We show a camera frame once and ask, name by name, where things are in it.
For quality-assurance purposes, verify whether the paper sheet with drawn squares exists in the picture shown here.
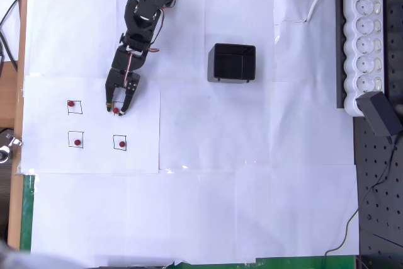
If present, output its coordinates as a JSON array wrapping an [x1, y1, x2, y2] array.
[[20, 75, 161, 175]]

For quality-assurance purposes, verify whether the metal clamp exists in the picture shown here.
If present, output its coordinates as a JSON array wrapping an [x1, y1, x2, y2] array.
[[0, 133, 23, 164]]

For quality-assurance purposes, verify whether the green cutting mat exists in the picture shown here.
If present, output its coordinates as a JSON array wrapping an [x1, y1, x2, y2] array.
[[19, 173, 360, 269]]

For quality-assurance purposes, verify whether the white power strip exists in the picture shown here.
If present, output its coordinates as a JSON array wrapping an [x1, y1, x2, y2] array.
[[343, 0, 385, 117]]

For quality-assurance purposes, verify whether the thin black adapter cable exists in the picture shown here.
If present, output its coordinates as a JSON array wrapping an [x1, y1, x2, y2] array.
[[323, 135, 399, 269]]

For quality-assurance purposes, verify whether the black shelf bar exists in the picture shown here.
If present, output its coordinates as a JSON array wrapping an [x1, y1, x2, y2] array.
[[334, 0, 346, 109]]

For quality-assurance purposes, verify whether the black pegboard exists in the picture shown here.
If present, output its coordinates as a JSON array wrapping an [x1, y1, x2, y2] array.
[[353, 0, 403, 269]]

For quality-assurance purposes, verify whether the black square bin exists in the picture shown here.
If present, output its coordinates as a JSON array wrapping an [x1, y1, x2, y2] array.
[[207, 42, 256, 84]]

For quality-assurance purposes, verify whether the black power adapter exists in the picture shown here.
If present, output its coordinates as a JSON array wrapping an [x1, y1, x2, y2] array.
[[355, 91, 403, 137]]

